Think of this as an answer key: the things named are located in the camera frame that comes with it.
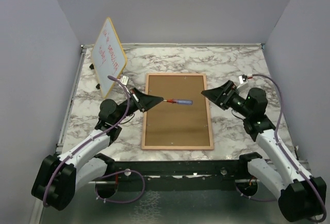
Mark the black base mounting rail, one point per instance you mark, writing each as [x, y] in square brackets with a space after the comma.
[176, 175]

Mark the pink picture frame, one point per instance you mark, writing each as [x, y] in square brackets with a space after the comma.
[177, 127]

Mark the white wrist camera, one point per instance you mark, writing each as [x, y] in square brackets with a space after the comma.
[124, 80]
[244, 81]

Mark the small yellow-framed whiteboard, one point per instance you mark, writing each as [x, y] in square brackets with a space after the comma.
[108, 57]

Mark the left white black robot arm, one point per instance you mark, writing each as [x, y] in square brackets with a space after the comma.
[59, 177]

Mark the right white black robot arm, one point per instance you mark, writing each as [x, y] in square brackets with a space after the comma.
[299, 194]

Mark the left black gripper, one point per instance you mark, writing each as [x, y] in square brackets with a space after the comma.
[145, 101]

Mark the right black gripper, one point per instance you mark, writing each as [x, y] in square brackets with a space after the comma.
[217, 94]

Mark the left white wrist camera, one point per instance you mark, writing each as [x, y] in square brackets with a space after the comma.
[124, 80]

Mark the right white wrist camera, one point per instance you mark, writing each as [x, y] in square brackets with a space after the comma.
[244, 81]

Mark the blue red screwdriver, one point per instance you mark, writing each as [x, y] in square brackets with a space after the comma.
[179, 101]

